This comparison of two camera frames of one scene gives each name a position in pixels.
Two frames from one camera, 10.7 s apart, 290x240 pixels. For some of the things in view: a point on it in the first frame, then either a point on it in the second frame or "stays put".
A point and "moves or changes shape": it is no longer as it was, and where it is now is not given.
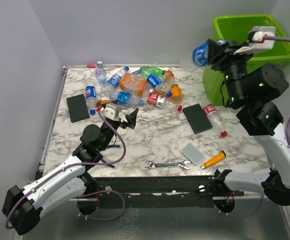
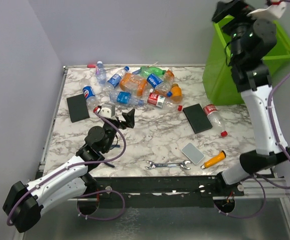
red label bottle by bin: [217, 124] stays put
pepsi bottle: [90, 92] moves or changes shape
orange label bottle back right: [169, 77] stays put
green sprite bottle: [146, 71] stays put
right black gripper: [214, 47] to [241, 16]
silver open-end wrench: [153, 165] stays put
